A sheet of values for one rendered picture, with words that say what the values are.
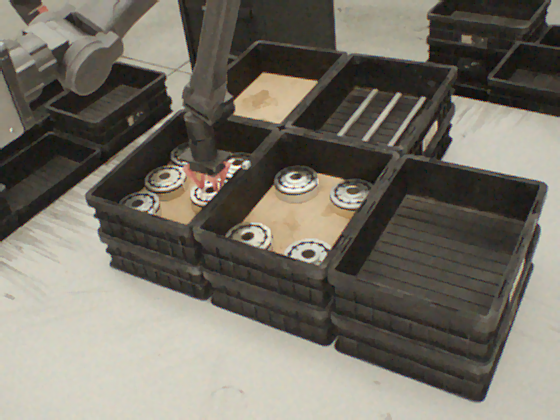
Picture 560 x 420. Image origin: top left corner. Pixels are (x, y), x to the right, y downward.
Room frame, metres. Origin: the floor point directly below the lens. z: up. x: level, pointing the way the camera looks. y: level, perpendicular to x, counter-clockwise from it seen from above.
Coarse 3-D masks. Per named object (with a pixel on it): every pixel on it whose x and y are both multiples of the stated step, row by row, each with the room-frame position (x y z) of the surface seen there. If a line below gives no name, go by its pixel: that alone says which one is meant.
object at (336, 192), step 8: (336, 184) 1.21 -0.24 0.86; (344, 184) 1.21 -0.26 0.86; (360, 184) 1.20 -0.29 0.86; (368, 184) 1.19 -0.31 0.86; (336, 192) 1.19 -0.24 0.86; (368, 192) 1.16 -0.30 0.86; (336, 200) 1.16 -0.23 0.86; (344, 200) 1.15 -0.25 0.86; (352, 200) 1.15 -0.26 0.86; (360, 200) 1.14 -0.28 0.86; (344, 208) 1.13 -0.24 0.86; (352, 208) 1.13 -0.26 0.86
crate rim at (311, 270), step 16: (272, 144) 1.32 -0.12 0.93; (336, 144) 1.28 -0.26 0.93; (352, 144) 1.26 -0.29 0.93; (256, 160) 1.27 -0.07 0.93; (240, 176) 1.22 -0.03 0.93; (384, 176) 1.12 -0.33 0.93; (224, 192) 1.17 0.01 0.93; (352, 224) 0.99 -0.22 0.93; (208, 240) 1.04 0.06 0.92; (224, 240) 1.02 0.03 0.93; (336, 240) 0.96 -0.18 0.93; (256, 256) 0.97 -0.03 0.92; (272, 256) 0.95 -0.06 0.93; (288, 256) 0.94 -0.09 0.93; (304, 272) 0.91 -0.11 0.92; (320, 272) 0.89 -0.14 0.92
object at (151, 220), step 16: (176, 112) 1.55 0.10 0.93; (160, 128) 1.48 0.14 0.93; (256, 128) 1.41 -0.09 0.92; (272, 128) 1.39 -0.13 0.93; (144, 144) 1.42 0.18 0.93; (128, 160) 1.37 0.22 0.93; (112, 176) 1.32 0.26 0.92; (96, 208) 1.23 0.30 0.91; (112, 208) 1.20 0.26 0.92; (128, 208) 1.18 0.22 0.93; (208, 208) 1.13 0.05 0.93; (144, 224) 1.14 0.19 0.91; (160, 224) 1.11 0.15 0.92; (176, 224) 1.10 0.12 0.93; (192, 224) 1.09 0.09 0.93
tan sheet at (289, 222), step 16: (320, 176) 1.29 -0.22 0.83; (272, 192) 1.27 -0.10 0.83; (320, 192) 1.23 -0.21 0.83; (256, 208) 1.22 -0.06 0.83; (272, 208) 1.21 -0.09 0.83; (288, 208) 1.20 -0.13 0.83; (304, 208) 1.19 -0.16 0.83; (320, 208) 1.18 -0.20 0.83; (272, 224) 1.16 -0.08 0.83; (288, 224) 1.15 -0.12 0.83; (304, 224) 1.14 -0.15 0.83; (320, 224) 1.13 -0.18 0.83; (336, 224) 1.12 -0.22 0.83; (288, 240) 1.09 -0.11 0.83; (320, 240) 1.08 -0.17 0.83
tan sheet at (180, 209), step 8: (192, 184) 1.36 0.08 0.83; (184, 192) 1.33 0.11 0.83; (168, 200) 1.31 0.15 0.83; (176, 200) 1.31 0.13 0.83; (184, 200) 1.30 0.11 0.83; (168, 208) 1.28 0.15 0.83; (176, 208) 1.28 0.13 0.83; (184, 208) 1.27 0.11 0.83; (192, 208) 1.27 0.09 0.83; (168, 216) 1.25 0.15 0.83; (176, 216) 1.25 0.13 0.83; (184, 216) 1.24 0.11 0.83; (192, 216) 1.24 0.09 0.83
